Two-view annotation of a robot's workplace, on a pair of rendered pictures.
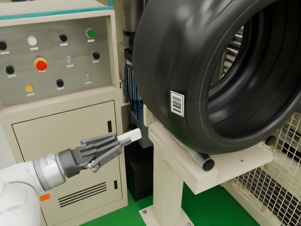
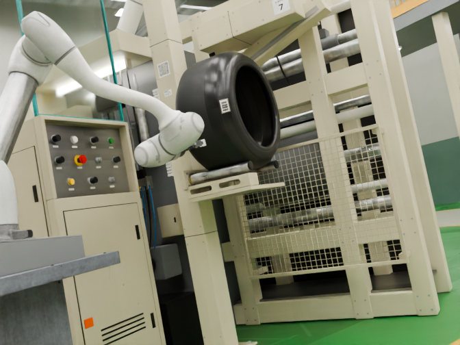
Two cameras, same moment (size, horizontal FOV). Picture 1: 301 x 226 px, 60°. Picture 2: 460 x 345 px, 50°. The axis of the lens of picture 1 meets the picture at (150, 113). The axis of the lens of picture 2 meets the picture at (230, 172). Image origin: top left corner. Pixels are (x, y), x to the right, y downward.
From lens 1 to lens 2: 1.88 m
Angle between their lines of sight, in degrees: 48
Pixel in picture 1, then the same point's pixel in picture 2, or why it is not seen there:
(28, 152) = not seen: hidden behind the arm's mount
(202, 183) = (252, 179)
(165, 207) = (220, 311)
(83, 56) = (107, 160)
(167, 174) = (210, 258)
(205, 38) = (226, 73)
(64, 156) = not seen: hidden behind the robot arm
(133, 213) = not seen: outside the picture
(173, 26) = (208, 74)
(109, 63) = (125, 170)
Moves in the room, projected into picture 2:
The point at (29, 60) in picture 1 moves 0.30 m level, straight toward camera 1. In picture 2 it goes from (71, 156) to (117, 142)
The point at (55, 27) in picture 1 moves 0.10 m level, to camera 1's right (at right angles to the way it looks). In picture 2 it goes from (87, 132) to (107, 130)
